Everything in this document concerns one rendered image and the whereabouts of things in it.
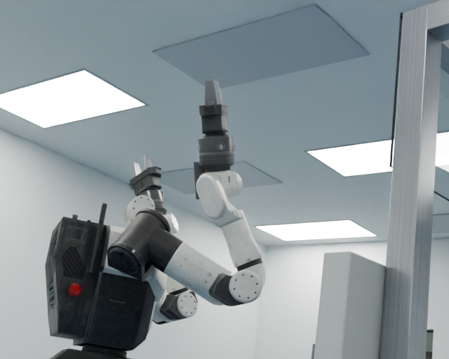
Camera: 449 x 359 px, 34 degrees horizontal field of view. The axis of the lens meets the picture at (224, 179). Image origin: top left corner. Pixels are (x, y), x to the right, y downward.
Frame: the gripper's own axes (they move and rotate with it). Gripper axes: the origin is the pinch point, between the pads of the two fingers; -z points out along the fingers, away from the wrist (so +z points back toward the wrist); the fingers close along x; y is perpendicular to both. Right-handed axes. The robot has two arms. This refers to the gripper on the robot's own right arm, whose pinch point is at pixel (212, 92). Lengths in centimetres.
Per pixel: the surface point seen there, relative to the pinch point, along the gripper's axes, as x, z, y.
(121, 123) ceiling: 367, -9, -145
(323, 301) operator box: -50, 42, 27
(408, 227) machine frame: -41, 30, 43
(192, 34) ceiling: 235, -51, -55
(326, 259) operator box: -47, 35, 28
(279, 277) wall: 674, 172, -66
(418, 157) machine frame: -36, 18, 46
